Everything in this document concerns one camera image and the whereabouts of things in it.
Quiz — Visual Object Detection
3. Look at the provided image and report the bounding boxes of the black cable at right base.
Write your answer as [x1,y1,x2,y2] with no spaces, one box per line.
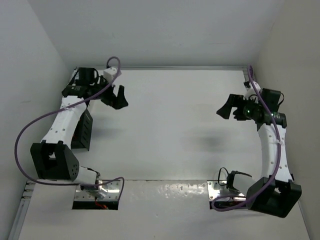
[218,166,230,190]

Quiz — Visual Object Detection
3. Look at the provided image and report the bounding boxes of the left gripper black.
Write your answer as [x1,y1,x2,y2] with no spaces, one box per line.
[89,75,128,109]

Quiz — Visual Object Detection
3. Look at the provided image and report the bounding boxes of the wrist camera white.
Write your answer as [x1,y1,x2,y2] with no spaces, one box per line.
[103,67,122,82]
[243,81,261,99]

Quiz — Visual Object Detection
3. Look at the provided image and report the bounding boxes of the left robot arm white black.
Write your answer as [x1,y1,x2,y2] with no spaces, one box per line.
[30,65,129,191]

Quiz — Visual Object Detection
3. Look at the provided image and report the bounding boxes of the metal base plate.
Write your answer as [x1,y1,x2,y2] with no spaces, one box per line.
[74,180,122,202]
[207,180,246,202]

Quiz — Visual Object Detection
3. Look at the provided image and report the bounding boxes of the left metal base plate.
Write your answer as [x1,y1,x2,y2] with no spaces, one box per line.
[74,180,122,202]

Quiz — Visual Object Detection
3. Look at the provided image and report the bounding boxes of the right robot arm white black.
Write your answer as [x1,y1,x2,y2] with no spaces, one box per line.
[216,88,302,218]

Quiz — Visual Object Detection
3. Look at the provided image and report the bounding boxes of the black slotted organizer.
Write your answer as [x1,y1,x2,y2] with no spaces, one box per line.
[71,109,93,151]

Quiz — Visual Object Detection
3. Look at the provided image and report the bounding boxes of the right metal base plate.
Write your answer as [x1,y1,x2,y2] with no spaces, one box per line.
[207,180,246,202]

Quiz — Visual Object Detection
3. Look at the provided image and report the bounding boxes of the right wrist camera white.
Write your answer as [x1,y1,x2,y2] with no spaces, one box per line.
[243,81,261,99]

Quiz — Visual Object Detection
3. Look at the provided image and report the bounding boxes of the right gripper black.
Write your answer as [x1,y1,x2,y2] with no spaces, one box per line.
[216,93,261,121]

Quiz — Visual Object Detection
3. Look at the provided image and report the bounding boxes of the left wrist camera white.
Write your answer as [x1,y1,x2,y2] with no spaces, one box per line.
[103,67,122,82]

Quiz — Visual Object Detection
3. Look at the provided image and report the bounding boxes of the red wire at left base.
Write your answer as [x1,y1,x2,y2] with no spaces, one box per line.
[94,199,109,210]

